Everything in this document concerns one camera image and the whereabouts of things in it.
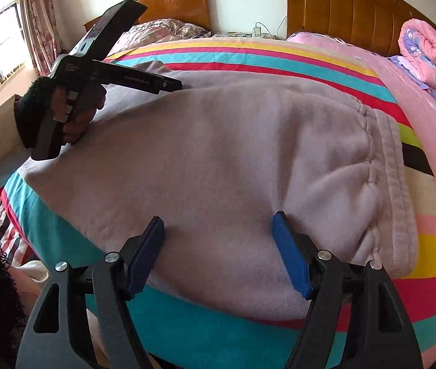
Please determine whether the padded brown wooden headboard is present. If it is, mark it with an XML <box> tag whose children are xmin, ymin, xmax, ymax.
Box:
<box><xmin>286</xmin><ymin>0</ymin><xmax>436</xmax><ymax>59</ymax></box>

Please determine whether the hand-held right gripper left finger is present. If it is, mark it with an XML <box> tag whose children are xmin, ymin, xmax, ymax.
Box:
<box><xmin>15</xmin><ymin>216</ymin><xmax>165</xmax><ymax>369</ymax></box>

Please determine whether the white charger cable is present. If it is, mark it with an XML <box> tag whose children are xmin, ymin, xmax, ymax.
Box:
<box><xmin>262</xmin><ymin>15</ymin><xmax>288</xmax><ymax>39</ymax></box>

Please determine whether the glossy flat wooden headboard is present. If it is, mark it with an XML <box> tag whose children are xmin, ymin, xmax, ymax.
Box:
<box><xmin>83</xmin><ymin>0</ymin><xmax>212</xmax><ymax>33</ymax></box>

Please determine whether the rainbow striped blanket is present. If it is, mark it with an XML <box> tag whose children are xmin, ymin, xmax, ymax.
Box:
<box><xmin>0</xmin><ymin>38</ymin><xmax>436</xmax><ymax>369</ymax></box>

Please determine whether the pink floral curtain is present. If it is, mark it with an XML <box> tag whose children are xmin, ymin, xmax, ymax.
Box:
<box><xmin>18</xmin><ymin>0</ymin><xmax>63</xmax><ymax>77</ymax></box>

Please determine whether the rolled pink floral quilt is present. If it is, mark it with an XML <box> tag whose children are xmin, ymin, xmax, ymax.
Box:
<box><xmin>389</xmin><ymin>19</ymin><xmax>436</xmax><ymax>118</ymax></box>

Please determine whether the pink floral crumpled quilt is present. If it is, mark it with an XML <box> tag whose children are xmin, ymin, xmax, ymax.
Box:
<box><xmin>105</xmin><ymin>19</ymin><xmax>208</xmax><ymax>58</ymax></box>

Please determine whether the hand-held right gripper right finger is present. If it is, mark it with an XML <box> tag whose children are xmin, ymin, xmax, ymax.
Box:
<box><xmin>272</xmin><ymin>211</ymin><xmax>424</xmax><ymax>369</ymax></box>

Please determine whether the small nightstand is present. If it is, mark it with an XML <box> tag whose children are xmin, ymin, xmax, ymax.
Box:
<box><xmin>211</xmin><ymin>31</ymin><xmax>286</xmax><ymax>41</ymax></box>

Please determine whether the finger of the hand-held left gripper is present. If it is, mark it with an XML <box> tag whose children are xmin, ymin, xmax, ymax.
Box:
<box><xmin>158</xmin><ymin>75</ymin><xmax>183</xmax><ymax>95</ymax></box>

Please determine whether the person's left hand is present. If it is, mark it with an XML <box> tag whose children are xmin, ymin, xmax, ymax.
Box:
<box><xmin>51</xmin><ymin>82</ymin><xmax>107</xmax><ymax>145</ymax></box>

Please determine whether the white cloth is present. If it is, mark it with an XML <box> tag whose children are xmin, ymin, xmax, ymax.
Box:
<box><xmin>10</xmin><ymin>259</ymin><xmax>51</xmax><ymax>308</ymax></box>

